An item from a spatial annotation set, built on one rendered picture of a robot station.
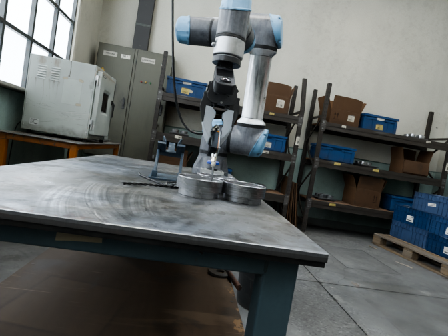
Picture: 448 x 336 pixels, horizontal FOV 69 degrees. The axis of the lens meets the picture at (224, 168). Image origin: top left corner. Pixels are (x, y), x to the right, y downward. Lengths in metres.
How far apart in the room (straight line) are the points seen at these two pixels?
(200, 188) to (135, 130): 3.95
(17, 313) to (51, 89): 2.51
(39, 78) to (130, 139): 1.82
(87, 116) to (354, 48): 4.00
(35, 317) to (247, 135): 0.89
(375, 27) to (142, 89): 3.56
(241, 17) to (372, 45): 4.92
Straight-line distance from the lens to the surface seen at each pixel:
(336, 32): 5.51
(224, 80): 0.73
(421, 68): 6.05
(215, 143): 0.77
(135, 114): 4.65
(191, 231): 0.44
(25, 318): 0.75
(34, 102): 3.16
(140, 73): 4.71
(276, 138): 4.44
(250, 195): 0.74
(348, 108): 4.78
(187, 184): 0.71
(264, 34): 1.29
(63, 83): 3.09
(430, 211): 4.58
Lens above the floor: 0.91
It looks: 3 degrees down
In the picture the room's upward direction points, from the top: 10 degrees clockwise
